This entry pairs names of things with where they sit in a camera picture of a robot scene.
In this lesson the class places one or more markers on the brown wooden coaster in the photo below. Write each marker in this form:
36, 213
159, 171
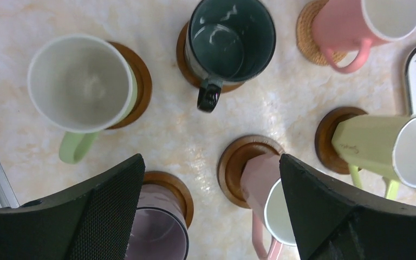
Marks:
233, 161
324, 149
186, 68
177, 187
144, 84

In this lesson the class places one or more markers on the dark green mug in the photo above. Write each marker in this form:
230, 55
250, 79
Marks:
254, 25

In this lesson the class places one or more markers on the woven rattan coaster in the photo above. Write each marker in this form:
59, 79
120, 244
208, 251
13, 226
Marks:
304, 39

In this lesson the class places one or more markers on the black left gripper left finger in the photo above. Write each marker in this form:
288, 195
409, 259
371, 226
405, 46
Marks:
90, 220

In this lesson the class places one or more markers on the pink white mug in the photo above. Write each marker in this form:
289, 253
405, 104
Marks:
263, 192

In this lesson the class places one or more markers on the yellow mug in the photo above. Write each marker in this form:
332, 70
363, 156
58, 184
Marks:
385, 145

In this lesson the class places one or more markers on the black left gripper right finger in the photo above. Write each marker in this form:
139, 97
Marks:
334, 220

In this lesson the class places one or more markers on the purple mug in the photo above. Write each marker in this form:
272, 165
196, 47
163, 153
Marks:
159, 230

